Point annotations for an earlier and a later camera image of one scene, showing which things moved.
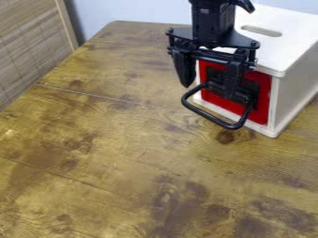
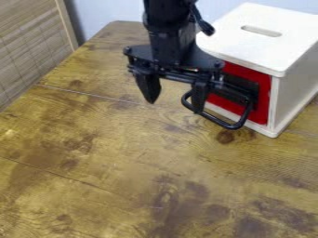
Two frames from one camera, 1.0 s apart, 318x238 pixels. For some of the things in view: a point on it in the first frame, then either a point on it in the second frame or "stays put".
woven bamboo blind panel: [38, 38] stays put
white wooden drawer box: [287, 33] stays put
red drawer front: [256, 111] stays put
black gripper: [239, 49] to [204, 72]
